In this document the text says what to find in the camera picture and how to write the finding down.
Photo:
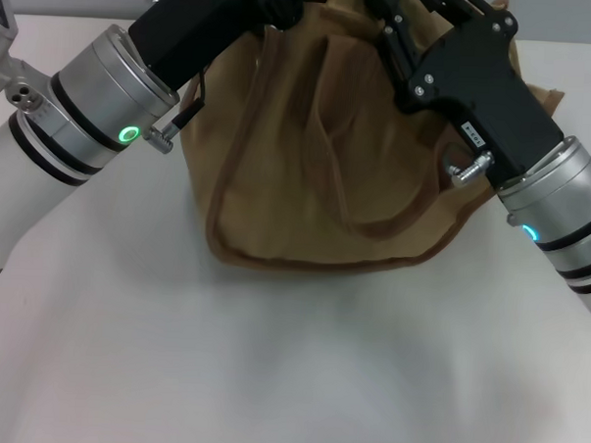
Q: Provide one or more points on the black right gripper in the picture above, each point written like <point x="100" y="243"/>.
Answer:
<point x="478" y="82"/>

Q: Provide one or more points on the khaki canvas food bag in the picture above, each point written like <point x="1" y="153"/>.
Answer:
<point x="303" y="158"/>

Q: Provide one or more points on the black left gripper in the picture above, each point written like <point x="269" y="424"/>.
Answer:
<point x="196" y="31"/>

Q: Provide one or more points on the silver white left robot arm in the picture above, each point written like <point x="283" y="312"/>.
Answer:
<point x="95" y="95"/>

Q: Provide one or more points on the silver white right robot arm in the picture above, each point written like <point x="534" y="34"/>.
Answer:
<point x="556" y="203"/>

